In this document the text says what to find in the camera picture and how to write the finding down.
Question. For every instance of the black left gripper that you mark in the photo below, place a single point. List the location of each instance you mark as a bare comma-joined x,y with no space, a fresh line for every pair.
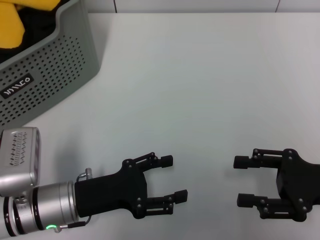
110,192

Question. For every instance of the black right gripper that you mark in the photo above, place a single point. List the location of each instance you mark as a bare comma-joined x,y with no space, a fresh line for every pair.
300,182

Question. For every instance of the grey perforated storage box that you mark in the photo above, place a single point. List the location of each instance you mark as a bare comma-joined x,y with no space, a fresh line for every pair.
62,62

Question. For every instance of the small yellow folded towel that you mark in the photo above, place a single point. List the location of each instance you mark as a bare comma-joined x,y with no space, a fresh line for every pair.
37,3

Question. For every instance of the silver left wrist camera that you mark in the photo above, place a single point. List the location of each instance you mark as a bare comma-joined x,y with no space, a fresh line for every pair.
17,155

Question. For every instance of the large yellow folded towel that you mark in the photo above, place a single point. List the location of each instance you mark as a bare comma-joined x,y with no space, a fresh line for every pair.
10,25

